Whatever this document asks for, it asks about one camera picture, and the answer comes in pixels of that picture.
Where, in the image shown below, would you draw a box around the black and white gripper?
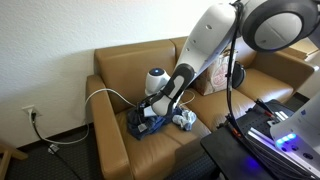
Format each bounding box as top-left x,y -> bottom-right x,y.
138,97 -> 156,117

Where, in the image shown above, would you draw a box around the blue denim jeans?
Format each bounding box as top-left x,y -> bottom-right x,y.
127,107 -> 182,140

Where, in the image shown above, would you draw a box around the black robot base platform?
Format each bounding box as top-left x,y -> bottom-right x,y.
201,96 -> 320,180

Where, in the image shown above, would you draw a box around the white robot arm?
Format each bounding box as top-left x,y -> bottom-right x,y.
142,0 -> 319,117

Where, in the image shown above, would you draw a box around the white and blue socks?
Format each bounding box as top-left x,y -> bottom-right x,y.
172,110 -> 197,131

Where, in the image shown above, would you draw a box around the tan leather sofa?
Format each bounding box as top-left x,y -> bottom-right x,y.
85,35 -> 316,180

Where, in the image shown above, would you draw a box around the brown paper grocery bag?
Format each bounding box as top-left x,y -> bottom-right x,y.
193,50 -> 230,96

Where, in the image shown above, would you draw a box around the black zippered case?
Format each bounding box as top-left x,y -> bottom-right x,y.
232,61 -> 246,88

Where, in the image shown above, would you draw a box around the orange black clamp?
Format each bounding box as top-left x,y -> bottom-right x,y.
255,99 -> 281,123

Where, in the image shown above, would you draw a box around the wooden side table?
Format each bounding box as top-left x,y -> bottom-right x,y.
282,38 -> 319,61

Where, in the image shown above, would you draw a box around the wooden furniture leg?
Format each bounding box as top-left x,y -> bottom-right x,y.
0,143 -> 28,180

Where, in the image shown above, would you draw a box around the white charger cable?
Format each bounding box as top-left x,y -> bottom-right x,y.
33,87 -> 196,146

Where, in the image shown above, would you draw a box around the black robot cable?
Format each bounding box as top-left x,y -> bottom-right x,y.
225,1 -> 301,180

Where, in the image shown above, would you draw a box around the black power cord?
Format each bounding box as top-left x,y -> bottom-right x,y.
31,112 -> 83,180

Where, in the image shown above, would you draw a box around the white wall outlet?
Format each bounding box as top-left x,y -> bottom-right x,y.
22,105 -> 41,117

